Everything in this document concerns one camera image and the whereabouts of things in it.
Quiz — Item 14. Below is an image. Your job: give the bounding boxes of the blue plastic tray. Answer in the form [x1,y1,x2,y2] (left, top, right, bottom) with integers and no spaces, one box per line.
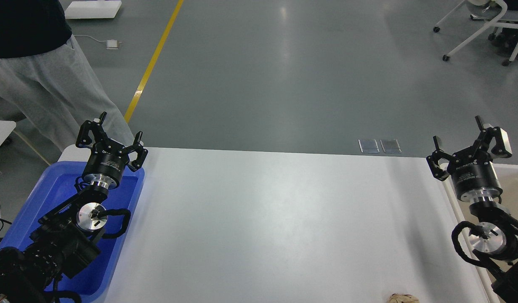
[0,161,145,303]

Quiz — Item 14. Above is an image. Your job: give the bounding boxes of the right metal floor plate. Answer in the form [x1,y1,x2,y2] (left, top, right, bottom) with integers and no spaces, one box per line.
[380,139,402,154]

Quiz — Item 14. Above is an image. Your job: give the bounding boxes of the white office chair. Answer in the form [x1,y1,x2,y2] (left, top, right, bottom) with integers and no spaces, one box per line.
[433,0,518,66]

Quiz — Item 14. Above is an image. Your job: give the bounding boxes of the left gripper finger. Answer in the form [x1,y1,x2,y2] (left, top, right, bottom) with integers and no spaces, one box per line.
[76,112,109,149]
[124,132,149,171]

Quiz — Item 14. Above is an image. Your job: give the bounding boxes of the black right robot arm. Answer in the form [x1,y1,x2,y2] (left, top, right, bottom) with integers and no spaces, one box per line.
[426,116,518,303]

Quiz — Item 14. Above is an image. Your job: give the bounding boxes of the left metal floor plate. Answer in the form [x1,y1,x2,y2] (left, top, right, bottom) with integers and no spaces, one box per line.
[358,139,380,154]

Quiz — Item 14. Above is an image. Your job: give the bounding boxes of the beige plastic bin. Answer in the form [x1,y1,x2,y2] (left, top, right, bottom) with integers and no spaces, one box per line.
[444,164,518,303]

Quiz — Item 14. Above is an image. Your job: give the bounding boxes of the person in grey trousers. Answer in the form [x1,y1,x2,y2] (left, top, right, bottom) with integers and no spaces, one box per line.
[0,0,134,150]

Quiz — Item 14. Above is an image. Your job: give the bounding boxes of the white foam board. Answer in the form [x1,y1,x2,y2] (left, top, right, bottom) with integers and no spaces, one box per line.
[65,0,122,20]

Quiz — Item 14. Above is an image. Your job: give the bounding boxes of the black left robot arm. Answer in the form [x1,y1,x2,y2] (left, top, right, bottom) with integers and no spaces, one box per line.
[0,112,149,303]

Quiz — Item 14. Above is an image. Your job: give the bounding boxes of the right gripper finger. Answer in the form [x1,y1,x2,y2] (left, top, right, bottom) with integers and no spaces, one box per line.
[426,136,455,181]
[473,116,513,159]

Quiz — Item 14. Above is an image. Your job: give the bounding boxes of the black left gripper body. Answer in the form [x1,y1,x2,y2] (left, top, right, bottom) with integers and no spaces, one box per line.
[82,144,129,189]

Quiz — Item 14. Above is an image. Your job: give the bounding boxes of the white power adapter with cable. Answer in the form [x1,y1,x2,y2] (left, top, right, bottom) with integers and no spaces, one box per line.
[75,35,122,50]

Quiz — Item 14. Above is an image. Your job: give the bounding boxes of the brown paper ball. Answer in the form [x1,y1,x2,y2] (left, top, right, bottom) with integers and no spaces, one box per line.
[386,293,420,303]

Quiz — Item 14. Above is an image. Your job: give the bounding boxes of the metal floor plate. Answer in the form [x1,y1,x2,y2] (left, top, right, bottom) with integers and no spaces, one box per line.
[380,139,402,154]
[358,139,380,154]

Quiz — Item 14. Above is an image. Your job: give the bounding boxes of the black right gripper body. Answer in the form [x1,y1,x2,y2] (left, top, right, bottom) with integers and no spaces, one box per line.
[450,157,503,202]

